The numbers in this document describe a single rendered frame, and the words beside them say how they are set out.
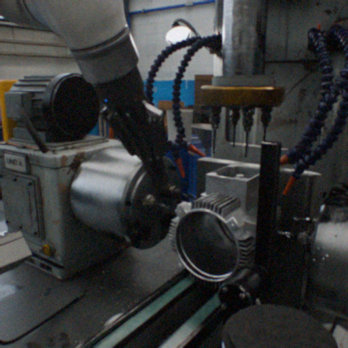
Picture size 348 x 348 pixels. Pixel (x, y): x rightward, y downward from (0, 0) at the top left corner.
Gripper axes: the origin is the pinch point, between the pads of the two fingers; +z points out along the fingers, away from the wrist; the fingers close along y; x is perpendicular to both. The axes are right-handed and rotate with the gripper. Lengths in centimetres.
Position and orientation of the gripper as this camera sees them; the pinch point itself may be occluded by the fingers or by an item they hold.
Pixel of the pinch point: (155, 170)
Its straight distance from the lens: 68.7
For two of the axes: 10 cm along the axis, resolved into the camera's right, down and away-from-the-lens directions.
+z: 2.9, 7.3, 6.2
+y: -8.2, -1.5, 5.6
